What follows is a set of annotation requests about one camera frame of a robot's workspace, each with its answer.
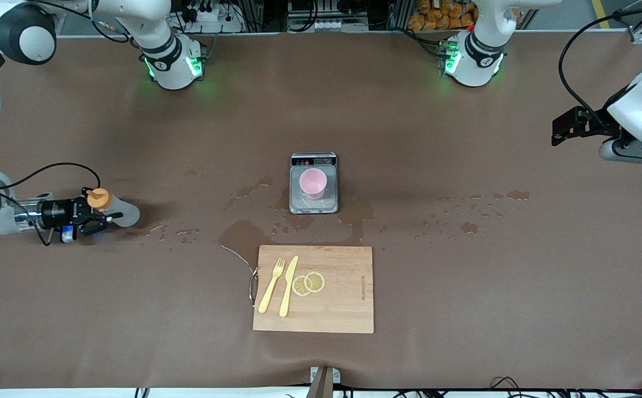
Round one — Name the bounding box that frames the clear sauce bottle orange cap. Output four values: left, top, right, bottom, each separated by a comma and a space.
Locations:
87, 188, 141, 228

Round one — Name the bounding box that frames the pink plastic cup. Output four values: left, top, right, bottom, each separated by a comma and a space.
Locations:
299, 169, 329, 200

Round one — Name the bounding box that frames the orange snack packets pile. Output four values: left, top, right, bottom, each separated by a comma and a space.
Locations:
408, 0, 479, 31

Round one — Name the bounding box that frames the yellow plastic fork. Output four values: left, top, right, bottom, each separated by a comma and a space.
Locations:
258, 258, 287, 315

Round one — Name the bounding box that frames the yellow plastic knife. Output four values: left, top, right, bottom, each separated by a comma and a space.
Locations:
279, 255, 299, 318

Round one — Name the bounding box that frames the white power strip with plugs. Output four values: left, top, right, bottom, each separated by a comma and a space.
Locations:
186, 6, 244, 34

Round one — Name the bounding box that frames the lemon slice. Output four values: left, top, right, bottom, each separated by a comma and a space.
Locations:
303, 271, 326, 294

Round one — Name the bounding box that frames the silver digital kitchen scale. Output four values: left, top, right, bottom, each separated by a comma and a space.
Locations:
289, 152, 339, 215

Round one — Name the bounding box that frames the white socket strip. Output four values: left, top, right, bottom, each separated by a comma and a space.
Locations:
288, 19, 369, 33

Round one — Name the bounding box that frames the wooden cutting board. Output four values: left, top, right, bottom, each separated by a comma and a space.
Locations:
252, 245, 375, 334

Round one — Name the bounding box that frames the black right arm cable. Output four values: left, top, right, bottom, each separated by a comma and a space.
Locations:
0, 162, 102, 247

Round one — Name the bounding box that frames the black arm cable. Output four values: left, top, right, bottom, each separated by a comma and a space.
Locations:
0, 162, 102, 247
559, 6, 642, 130

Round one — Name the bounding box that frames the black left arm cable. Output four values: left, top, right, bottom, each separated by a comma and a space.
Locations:
559, 6, 642, 130

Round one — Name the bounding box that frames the metal hanging loop with wire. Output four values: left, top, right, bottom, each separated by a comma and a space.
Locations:
220, 243, 259, 308

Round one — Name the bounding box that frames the front camera mount bracket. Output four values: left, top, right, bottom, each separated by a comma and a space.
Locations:
309, 366, 341, 398

